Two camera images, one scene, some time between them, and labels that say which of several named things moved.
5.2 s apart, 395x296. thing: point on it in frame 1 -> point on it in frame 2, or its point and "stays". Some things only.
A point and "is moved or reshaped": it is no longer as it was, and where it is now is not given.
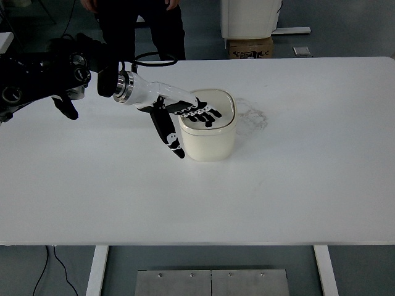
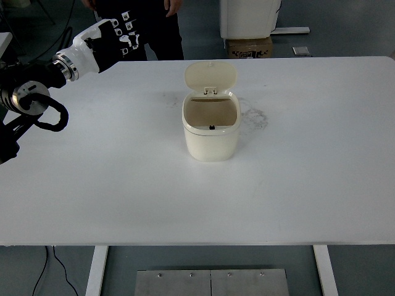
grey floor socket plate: [302, 51] stays
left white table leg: [95, 284] stays
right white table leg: [328, 279] stays
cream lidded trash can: [216, 143] is moved or reshaped
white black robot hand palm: [131, 88] -> [97, 49]
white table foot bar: [292, 30] stays
